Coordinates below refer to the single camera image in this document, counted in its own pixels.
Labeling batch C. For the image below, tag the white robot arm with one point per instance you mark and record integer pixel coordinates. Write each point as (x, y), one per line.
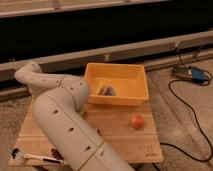
(58, 100)

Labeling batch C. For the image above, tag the yellow plastic bin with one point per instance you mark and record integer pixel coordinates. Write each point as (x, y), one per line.
(127, 80)

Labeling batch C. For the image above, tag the grey object in bin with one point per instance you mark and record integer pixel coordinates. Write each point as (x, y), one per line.
(106, 91)

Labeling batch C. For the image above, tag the wooden board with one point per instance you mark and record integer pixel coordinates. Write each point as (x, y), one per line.
(114, 124)

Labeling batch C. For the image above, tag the red apple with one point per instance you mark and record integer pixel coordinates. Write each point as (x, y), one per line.
(137, 121)

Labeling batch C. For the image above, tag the blue grey power device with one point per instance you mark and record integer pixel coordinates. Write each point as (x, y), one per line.
(189, 73)

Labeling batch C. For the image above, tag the bunch of dark grapes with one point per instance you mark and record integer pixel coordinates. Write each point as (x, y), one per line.
(56, 154)

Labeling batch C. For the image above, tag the white dish brush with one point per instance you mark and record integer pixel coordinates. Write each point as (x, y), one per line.
(21, 157)

